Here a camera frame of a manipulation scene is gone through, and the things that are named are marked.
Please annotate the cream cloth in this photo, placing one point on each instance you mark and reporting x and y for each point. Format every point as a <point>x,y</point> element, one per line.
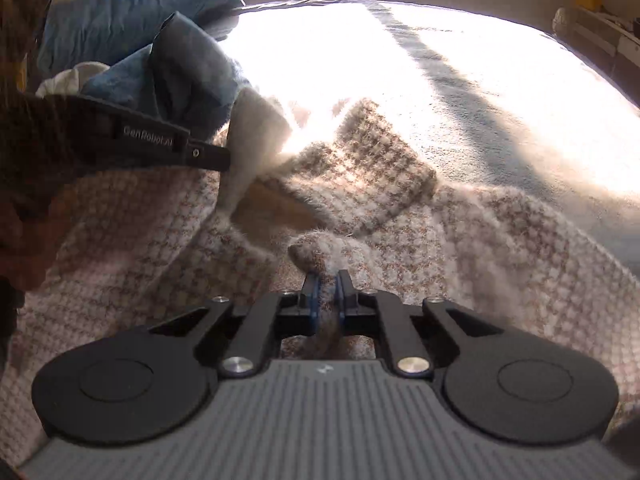
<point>75,80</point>

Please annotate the pink houndstooth sweater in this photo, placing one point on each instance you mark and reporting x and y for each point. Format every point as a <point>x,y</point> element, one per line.
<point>400,185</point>

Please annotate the pile of blue clothes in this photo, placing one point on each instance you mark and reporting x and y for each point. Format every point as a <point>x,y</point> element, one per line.
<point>125,15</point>

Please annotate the person's left hand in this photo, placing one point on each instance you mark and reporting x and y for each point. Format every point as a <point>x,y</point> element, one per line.
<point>30,250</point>

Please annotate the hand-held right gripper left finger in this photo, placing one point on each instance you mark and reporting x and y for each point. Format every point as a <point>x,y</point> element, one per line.
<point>313,310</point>

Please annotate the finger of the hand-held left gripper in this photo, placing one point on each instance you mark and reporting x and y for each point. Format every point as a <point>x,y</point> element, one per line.
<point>210,157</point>

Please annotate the grey bed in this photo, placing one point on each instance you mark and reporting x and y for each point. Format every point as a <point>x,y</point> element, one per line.
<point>450,85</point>

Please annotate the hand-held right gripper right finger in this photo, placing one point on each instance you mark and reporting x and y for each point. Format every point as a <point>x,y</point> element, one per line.
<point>342,310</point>

